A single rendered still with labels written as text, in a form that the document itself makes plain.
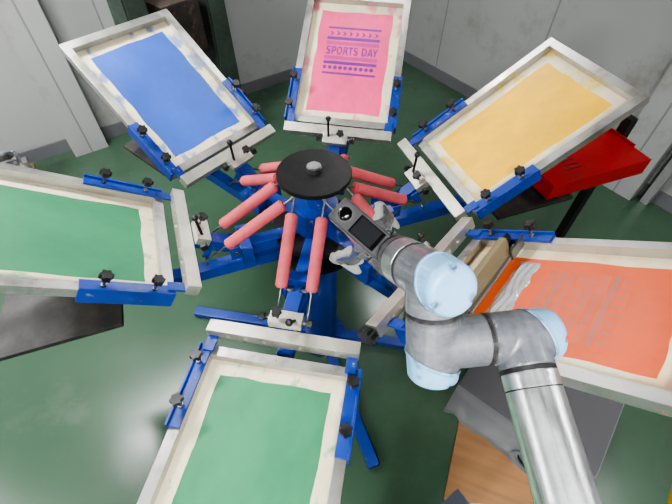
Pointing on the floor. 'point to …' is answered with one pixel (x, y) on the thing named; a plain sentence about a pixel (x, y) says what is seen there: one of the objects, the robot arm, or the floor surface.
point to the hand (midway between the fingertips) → (351, 228)
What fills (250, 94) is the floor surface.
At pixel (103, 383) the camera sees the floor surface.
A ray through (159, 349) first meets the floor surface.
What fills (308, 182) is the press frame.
